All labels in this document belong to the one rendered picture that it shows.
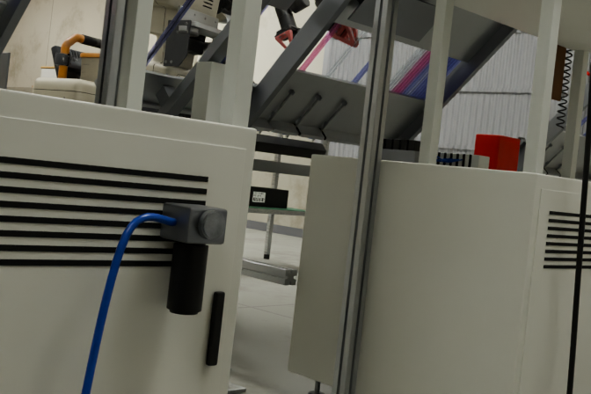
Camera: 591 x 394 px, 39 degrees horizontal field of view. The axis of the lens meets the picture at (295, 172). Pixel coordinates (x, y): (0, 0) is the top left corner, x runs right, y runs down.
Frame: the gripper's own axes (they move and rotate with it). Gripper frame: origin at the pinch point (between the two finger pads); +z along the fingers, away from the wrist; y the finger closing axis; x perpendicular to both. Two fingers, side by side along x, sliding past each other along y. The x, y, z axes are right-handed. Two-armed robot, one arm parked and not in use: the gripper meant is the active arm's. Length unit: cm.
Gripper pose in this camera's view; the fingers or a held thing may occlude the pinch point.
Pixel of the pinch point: (353, 43)
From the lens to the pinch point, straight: 239.3
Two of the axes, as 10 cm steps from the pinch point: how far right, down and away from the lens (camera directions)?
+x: -5.6, 6.7, 4.9
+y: 7.2, 0.9, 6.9
